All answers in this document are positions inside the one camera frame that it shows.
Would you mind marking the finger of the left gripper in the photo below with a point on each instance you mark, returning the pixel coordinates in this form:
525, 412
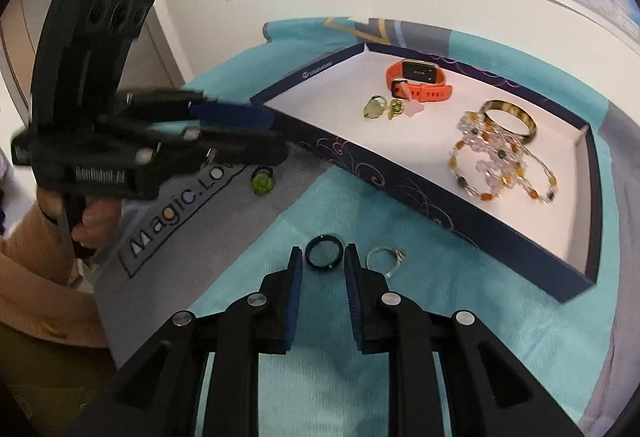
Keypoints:
233, 146
218, 115

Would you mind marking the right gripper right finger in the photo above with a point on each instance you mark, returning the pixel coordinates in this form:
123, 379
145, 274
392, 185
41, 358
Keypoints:
372, 320

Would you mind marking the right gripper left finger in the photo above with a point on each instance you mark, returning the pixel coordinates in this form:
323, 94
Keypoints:
275, 323

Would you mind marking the orange left sleeve forearm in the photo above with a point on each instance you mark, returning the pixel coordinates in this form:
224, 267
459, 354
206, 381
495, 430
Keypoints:
36, 296

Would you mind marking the navy white jewelry tray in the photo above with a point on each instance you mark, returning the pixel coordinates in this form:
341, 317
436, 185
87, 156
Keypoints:
537, 208

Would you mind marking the left hand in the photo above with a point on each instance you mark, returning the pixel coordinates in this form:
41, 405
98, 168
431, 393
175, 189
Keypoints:
98, 221

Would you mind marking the teal grey bed blanket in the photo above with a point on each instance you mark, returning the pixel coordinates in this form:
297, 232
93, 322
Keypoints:
478, 341

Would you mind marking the pink flower charm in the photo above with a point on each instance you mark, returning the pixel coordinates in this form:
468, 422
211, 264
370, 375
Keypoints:
412, 107

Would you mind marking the orange smart watch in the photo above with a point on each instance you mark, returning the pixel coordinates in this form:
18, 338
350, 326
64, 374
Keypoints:
417, 80

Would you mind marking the wooden wardrobe door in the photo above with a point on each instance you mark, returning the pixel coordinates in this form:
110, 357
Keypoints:
66, 46

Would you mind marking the tortoiseshell bangle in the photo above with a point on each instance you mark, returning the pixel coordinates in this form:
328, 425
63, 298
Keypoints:
511, 118

